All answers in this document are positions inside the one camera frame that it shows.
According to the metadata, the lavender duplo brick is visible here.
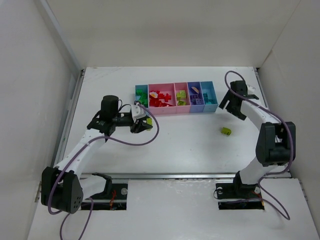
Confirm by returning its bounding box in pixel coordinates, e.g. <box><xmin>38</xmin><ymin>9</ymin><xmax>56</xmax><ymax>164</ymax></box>
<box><xmin>194</xmin><ymin>98</ymin><xmax>204</xmax><ymax>105</ymax></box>

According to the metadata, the lime square duplo brick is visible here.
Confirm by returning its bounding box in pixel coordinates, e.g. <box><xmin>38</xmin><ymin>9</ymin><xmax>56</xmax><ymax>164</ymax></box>
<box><xmin>177</xmin><ymin>100</ymin><xmax>187</xmax><ymax>106</ymax></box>

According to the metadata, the large pink bin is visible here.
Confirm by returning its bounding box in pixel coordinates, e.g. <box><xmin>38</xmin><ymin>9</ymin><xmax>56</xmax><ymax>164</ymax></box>
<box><xmin>148</xmin><ymin>83</ymin><xmax>177</xmax><ymax>115</ymax></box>

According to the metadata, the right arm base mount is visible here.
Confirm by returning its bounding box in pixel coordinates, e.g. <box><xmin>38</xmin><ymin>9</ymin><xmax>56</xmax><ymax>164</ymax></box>
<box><xmin>214</xmin><ymin>182</ymin><xmax>265</xmax><ymax>210</ymax></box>

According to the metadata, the purple flower duplo brick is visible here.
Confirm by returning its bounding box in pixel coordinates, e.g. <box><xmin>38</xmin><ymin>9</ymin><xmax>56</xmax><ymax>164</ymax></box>
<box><xmin>190</xmin><ymin>94</ymin><xmax>199</xmax><ymax>101</ymax></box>

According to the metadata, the purple cable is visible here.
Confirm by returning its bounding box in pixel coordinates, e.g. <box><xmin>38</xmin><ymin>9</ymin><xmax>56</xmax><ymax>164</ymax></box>
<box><xmin>47</xmin><ymin>101</ymin><xmax>160</xmax><ymax>240</ymax></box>
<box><xmin>224</xmin><ymin>70</ymin><xmax>294</xmax><ymax>221</ymax></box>

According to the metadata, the lime green duplo stack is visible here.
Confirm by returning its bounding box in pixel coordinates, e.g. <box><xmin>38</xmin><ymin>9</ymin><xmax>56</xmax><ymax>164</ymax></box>
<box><xmin>146</xmin><ymin>117</ymin><xmax>153</xmax><ymax>129</ymax></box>

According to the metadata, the light blue bin right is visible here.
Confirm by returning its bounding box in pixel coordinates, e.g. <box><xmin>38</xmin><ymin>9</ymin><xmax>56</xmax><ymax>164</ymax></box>
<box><xmin>200</xmin><ymin>81</ymin><xmax>218</xmax><ymax>113</ymax></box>

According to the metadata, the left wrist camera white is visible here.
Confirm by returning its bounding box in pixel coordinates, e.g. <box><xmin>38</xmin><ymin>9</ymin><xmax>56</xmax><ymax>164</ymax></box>
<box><xmin>130</xmin><ymin>104</ymin><xmax>146</xmax><ymax>122</ymax></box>

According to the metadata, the teal frog duplo brick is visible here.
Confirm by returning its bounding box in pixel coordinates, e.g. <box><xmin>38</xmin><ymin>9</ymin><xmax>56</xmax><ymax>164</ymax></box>
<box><xmin>202</xmin><ymin>92</ymin><xmax>215</xmax><ymax>105</ymax></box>

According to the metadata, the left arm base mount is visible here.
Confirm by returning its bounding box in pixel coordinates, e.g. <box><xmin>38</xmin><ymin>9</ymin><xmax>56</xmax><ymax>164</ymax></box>
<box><xmin>80</xmin><ymin>172</ymin><xmax>128</xmax><ymax>211</ymax></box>

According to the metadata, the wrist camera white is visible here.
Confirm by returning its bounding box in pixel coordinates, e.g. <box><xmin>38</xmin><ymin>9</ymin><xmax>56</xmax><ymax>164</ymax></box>
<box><xmin>130</xmin><ymin>104</ymin><xmax>146</xmax><ymax>122</ymax></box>
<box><xmin>247</xmin><ymin>84</ymin><xmax>256</xmax><ymax>92</ymax></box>

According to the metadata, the red flower duplo brick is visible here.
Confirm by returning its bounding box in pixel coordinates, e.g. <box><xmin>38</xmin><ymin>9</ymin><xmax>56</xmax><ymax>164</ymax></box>
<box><xmin>149</xmin><ymin>91</ymin><xmax>159</xmax><ymax>99</ymax></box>

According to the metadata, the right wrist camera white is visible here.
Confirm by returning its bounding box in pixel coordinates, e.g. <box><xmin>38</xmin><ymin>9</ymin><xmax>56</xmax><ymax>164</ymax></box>
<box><xmin>247</xmin><ymin>84</ymin><xmax>256</xmax><ymax>92</ymax></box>

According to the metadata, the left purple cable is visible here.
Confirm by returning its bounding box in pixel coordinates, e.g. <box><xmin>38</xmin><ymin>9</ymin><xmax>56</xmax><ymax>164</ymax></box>
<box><xmin>47</xmin><ymin>101</ymin><xmax>160</xmax><ymax>240</ymax></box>

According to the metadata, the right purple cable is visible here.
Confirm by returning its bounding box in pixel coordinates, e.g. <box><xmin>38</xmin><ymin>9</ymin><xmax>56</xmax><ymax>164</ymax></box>
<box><xmin>224</xmin><ymin>70</ymin><xmax>294</xmax><ymax>221</ymax></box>

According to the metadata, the red duplo roof brick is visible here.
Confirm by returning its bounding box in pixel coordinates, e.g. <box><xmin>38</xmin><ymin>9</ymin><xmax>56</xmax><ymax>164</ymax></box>
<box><xmin>148</xmin><ymin>91</ymin><xmax>173</xmax><ymax>108</ymax></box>

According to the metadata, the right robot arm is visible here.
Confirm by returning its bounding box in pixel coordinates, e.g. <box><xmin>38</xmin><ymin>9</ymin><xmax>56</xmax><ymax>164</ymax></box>
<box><xmin>216</xmin><ymin>80</ymin><xmax>296</xmax><ymax>200</ymax></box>

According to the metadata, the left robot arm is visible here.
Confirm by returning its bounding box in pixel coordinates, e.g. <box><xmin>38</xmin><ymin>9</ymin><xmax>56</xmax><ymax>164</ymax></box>
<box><xmin>41</xmin><ymin>95</ymin><xmax>159</xmax><ymax>215</ymax></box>

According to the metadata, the aluminium rail front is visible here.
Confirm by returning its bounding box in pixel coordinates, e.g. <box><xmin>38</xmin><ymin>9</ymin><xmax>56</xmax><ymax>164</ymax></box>
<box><xmin>49</xmin><ymin>172</ymin><xmax>292</xmax><ymax>180</ymax></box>

